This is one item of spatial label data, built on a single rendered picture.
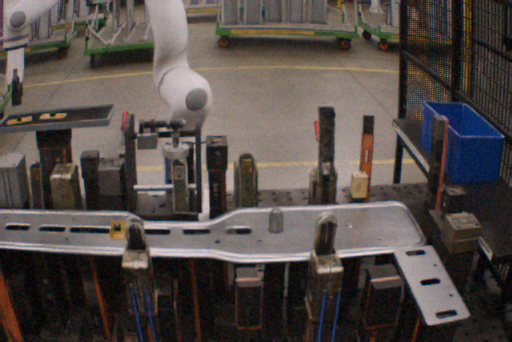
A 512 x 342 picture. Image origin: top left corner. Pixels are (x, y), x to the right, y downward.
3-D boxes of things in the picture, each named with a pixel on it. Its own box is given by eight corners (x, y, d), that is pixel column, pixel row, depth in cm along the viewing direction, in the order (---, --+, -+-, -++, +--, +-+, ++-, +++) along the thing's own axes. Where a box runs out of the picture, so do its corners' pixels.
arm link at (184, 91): (193, 135, 190) (191, 61, 180) (219, 157, 175) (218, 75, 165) (156, 143, 185) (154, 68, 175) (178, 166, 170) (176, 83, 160)
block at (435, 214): (418, 332, 140) (442, 232, 129) (408, 308, 151) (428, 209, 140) (428, 330, 141) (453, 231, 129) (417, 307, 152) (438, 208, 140)
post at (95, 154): (98, 291, 158) (78, 156, 142) (100, 281, 163) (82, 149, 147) (115, 292, 158) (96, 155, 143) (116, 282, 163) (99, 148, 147)
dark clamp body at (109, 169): (108, 304, 153) (87, 173, 138) (112, 279, 165) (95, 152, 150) (145, 306, 154) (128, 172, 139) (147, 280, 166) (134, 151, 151)
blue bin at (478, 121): (453, 183, 146) (459, 136, 141) (419, 142, 174) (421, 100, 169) (499, 181, 148) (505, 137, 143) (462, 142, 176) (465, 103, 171)
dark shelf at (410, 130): (492, 267, 113) (495, 255, 112) (391, 126, 196) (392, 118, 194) (559, 255, 115) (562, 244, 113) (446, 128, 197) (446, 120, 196)
